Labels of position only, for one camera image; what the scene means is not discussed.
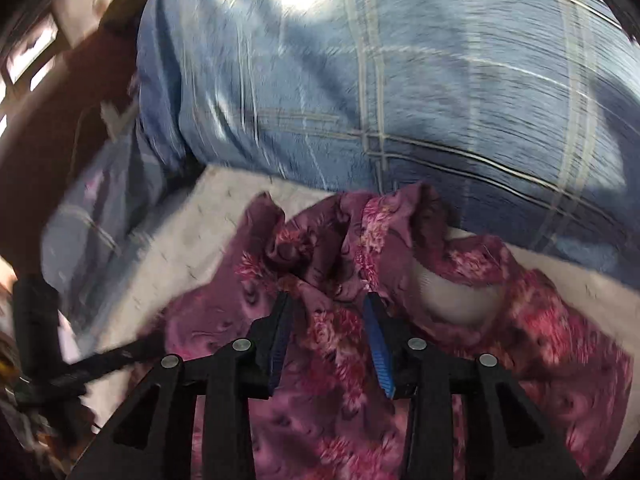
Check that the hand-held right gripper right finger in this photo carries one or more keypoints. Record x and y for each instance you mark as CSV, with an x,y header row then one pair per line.
x,y
377,352

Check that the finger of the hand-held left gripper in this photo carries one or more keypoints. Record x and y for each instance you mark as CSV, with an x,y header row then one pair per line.
x,y
115,357

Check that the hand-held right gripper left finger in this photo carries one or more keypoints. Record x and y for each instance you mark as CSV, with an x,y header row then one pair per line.
x,y
280,347

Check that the purple floral garment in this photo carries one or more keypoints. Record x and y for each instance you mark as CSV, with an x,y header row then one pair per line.
x,y
330,355

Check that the blue plaid floral pillow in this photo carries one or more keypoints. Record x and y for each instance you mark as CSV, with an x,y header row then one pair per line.
x,y
100,210

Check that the white leaf print bedsheet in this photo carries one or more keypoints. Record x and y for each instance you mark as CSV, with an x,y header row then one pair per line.
x,y
200,240

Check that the dark wooden headboard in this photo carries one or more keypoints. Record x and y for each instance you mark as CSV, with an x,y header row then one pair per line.
x,y
50,160

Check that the blue plaid quilt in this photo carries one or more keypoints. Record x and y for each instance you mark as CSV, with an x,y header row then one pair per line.
x,y
400,85

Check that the wall picture frame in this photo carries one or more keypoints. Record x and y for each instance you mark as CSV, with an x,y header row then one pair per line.
x,y
32,52
44,74

